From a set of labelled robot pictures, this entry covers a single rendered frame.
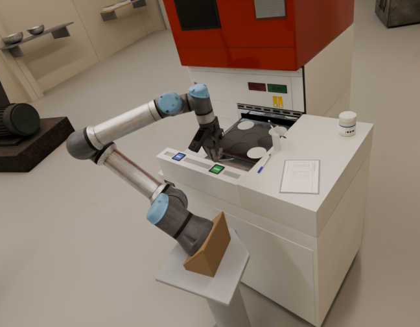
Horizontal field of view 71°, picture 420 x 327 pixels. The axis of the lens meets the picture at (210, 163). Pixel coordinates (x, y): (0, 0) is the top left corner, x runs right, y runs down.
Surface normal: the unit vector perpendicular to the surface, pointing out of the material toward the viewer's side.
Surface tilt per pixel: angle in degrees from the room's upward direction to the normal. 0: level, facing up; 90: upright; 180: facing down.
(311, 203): 0
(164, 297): 0
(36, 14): 90
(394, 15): 92
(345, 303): 0
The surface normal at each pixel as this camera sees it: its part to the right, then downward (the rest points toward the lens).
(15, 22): 0.88, 0.09
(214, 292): -0.22, -0.79
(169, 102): -0.04, 0.14
